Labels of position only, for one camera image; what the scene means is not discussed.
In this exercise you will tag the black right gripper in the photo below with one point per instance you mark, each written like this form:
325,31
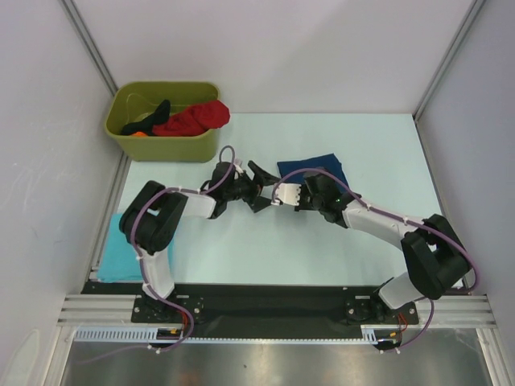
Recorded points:
305,197

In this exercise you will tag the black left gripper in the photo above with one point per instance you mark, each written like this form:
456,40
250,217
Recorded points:
259,178

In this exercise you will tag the navy blue t shirt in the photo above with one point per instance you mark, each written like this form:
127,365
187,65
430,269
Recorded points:
328,162

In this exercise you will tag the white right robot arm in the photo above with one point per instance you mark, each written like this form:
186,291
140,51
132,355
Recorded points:
434,256

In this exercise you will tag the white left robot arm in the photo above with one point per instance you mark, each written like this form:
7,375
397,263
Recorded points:
151,220

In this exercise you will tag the red t shirt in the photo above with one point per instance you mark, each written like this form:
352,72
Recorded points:
194,121

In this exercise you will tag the black garment in bin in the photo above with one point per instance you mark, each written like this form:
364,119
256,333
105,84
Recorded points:
159,117

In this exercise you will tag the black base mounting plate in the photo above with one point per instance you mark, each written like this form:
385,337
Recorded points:
278,311

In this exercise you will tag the orange garment in bin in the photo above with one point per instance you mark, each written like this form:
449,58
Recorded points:
139,134

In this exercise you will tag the folded turquoise t shirt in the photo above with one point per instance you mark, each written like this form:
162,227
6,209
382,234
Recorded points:
118,263

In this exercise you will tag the olive green plastic bin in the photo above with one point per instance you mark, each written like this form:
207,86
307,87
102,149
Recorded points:
135,101

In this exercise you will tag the aluminium frame rail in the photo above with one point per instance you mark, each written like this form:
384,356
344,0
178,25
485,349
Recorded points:
458,312

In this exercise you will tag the right aluminium corner post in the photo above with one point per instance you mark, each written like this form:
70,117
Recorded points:
449,56

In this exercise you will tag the aluminium corner post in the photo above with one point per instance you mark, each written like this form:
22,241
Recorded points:
79,25
449,56

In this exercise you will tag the left aluminium corner post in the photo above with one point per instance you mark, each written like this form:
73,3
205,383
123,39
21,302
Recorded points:
79,25

